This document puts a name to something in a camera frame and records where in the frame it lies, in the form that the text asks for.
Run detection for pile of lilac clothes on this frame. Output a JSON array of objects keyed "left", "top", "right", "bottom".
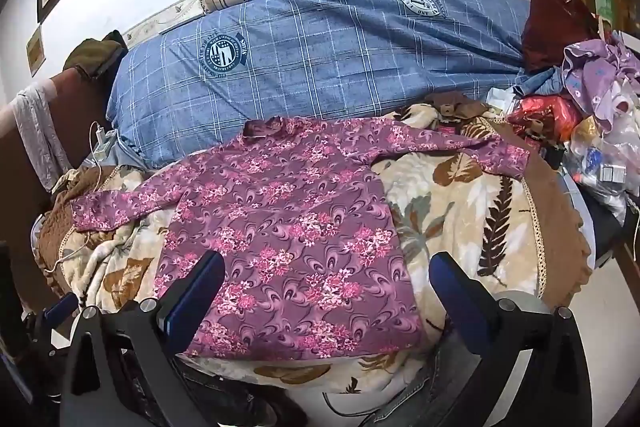
[{"left": 560, "top": 32, "right": 640, "bottom": 132}]

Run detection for pale grey cloth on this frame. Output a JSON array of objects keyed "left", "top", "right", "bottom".
[{"left": 11, "top": 83, "right": 76, "bottom": 192}]

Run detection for brown headboard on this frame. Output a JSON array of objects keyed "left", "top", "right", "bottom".
[{"left": 0, "top": 67, "right": 118, "bottom": 228}]

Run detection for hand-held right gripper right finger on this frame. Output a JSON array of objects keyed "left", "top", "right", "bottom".
[{"left": 428, "top": 251, "right": 596, "bottom": 427}]

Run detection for blue checked shirt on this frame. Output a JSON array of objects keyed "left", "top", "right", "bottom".
[{"left": 106, "top": 0, "right": 533, "bottom": 170}]

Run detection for purple floral long-sleeved shirt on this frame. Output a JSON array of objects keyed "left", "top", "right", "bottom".
[{"left": 70, "top": 116, "right": 531, "bottom": 363}]

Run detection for red plastic bag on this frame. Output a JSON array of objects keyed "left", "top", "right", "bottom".
[{"left": 507, "top": 96, "right": 583, "bottom": 142}]

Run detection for small wall picture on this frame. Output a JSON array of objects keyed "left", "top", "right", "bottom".
[{"left": 26, "top": 23, "right": 47, "bottom": 78}]

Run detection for white charger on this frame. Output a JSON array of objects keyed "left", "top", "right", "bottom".
[{"left": 89, "top": 121, "right": 119, "bottom": 160}]

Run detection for clear plastic bags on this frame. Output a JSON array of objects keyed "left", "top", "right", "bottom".
[{"left": 562, "top": 97, "right": 640, "bottom": 228}]

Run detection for beige leaf-print blanket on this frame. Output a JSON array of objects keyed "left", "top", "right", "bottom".
[{"left": 32, "top": 99, "right": 593, "bottom": 400}]

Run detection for dark side table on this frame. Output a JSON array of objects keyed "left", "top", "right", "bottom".
[{"left": 575, "top": 192, "right": 640, "bottom": 258}]

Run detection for blue denim cloth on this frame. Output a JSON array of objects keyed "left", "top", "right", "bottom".
[{"left": 515, "top": 67, "right": 568, "bottom": 100}]

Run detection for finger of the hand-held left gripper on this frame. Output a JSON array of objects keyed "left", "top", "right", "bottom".
[{"left": 30, "top": 292, "right": 81, "bottom": 358}]

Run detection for person's grey jeans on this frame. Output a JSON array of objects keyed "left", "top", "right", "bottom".
[{"left": 370, "top": 332, "right": 506, "bottom": 427}]

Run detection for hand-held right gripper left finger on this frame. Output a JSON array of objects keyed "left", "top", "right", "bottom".
[{"left": 59, "top": 250, "right": 227, "bottom": 427}]

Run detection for dark green cloth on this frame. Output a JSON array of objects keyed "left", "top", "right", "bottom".
[{"left": 62, "top": 29, "right": 130, "bottom": 80}]

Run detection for dark red cloth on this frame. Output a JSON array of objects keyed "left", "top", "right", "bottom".
[{"left": 520, "top": 0, "right": 601, "bottom": 72}]

